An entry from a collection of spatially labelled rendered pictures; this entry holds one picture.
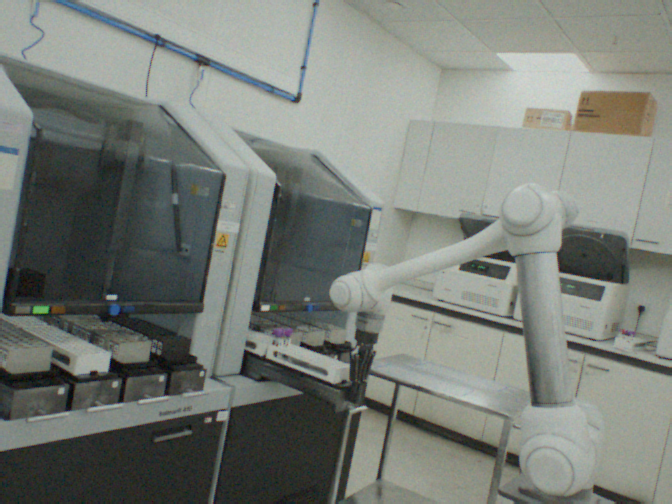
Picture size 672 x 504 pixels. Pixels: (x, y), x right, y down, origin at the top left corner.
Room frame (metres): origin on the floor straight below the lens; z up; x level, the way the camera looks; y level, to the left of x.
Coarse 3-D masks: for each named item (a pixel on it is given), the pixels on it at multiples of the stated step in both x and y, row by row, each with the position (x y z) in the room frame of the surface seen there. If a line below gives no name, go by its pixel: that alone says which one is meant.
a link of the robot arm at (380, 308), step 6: (372, 264) 1.96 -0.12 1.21; (378, 264) 1.95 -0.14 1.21; (372, 270) 1.94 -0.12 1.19; (378, 270) 1.93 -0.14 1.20; (390, 288) 1.95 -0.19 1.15; (384, 294) 1.92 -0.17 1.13; (390, 294) 1.95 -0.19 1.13; (384, 300) 1.92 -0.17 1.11; (390, 300) 1.97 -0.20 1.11; (378, 306) 1.91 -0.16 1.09; (384, 306) 1.93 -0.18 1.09; (366, 312) 1.94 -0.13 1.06; (372, 312) 1.93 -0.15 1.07; (378, 312) 1.94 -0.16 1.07; (384, 312) 1.96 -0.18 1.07
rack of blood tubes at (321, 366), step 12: (276, 348) 2.11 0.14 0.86; (288, 348) 2.13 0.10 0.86; (300, 348) 2.17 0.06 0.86; (276, 360) 2.11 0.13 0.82; (288, 360) 2.11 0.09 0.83; (300, 360) 2.15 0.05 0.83; (312, 360) 2.02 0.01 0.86; (324, 360) 2.05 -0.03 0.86; (336, 360) 2.08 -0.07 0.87; (312, 372) 2.02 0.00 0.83; (324, 372) 2.11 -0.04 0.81; (336, 372) 1.97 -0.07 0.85; (348, 372) 2.03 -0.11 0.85
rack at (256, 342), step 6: (252, 330) 2.31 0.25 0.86; (246, 336) 2.20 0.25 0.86; (252, 336) 2.21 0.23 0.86; (258, 336) 2.24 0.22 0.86; (264, 336) 2.25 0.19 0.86; (246, 342) 2.32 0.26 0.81; (252, 342) 2.31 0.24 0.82; (258, 342) 2.16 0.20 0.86; (264, 342) 2.15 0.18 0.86; (270, 342) 2.18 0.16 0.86; (246, 348) 2.19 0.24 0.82; (252, 348) 2.27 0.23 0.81; (258, 348) 2.16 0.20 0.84; (264, 348) 2.16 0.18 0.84; (264, 354) 2.16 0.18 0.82
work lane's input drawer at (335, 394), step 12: (252, 360) 2.15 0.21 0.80; (264, 360) 2.13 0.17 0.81; (264, 372) 2.11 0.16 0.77; (276, 372) 2.08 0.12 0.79; (288, 372) 2.05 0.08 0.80; (300, 372) 2.04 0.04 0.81; (288, 384) 2.05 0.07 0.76; (300, 384) 2.02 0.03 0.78; (312, 384) 1.99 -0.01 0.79; (324, 384) 1.98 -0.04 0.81; (336, 384) 1.96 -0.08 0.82; (348, 384) 1.99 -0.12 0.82; (312, 396) 1.99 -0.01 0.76; (324, 396) 1.96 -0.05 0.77; (336, 396) 1.94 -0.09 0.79; (348, 396) 1.98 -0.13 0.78; (360, 396) 2.04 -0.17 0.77; (336, 408) 1.94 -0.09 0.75; (348, 408) 1.98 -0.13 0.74; (360, 408) 1.98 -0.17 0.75
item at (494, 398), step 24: (384, 360) 2.45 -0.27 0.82; (408, 360) 2.54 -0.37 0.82; (408, 384) 2.17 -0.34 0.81; (432, 384) 2.20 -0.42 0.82; (456, 384) 2.27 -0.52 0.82; (480, 384) 2.35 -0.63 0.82; (504, 384) 2.43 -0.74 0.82; (480, 408) 2.03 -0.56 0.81; (504, 408) 2.06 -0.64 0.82; (504, 432) 1.99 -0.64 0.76; (336, 456) 2.28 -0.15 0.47; (384, 456) 2.64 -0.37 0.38; (504, 456) 1.99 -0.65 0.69; (336, 480) 2.27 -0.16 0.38; (384, 480) 2.62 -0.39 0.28
